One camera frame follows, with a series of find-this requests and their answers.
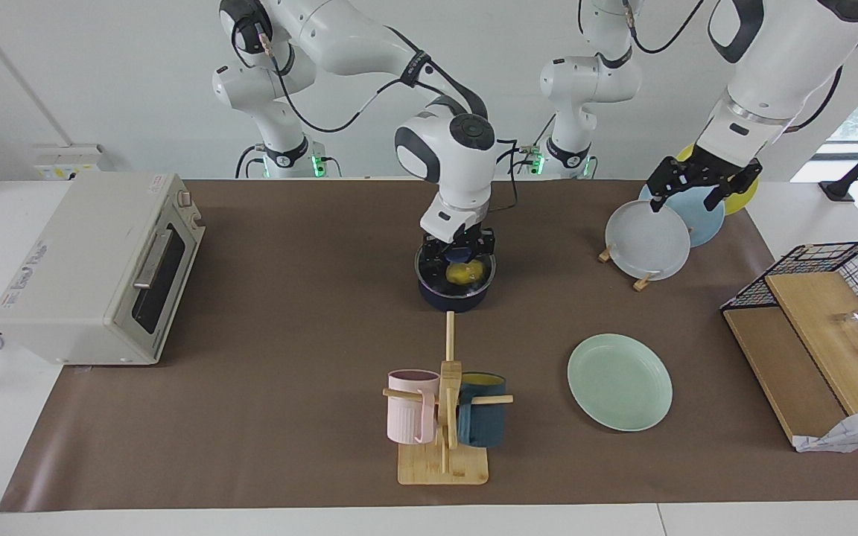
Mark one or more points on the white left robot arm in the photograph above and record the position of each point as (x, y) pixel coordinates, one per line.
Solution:
(786, 59)

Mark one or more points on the light green plate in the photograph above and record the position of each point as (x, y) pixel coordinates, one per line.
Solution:
(619, 383)

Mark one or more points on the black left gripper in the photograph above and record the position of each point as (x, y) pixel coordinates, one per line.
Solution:
(686, 173)

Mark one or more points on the yellow potato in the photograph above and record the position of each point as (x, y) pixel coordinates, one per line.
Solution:
(466, 274)

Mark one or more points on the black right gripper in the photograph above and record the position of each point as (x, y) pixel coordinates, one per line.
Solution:
(459, 240)

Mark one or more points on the light wooden board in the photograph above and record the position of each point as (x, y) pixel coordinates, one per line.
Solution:
(824, 327)
(779, 365)

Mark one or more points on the grey plate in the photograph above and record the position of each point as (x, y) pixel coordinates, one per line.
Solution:
(649, 246)

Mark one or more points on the light blue plate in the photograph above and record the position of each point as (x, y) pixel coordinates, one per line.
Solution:
(697, 223)

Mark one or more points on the pink ribbed mug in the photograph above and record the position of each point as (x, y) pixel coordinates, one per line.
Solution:
(408, 417)

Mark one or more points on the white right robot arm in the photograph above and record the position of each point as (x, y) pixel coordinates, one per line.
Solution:
(459, 164)

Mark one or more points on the brown table mat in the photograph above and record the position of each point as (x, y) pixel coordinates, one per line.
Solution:
(325, 417)

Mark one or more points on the wooden plate rack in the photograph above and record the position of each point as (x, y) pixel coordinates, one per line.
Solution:
(645, 281)

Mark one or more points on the wooden mug rack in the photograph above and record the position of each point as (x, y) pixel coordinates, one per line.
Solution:
(444, 469)

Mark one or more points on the dark teal mug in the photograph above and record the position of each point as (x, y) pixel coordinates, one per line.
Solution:
(482, 424)

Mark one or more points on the yellow plate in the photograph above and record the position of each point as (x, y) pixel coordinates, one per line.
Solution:
(742, 199)

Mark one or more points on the white power outlet box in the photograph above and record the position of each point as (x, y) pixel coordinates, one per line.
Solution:
(71, 160)

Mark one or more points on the beige toaster oven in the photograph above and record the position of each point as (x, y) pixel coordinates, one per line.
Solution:
(64, 283)

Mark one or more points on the glass lid blue knob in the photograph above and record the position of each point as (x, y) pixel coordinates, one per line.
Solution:
(429, 272)

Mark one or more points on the white patterned cloth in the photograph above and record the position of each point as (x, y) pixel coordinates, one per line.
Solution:
(853, 432)

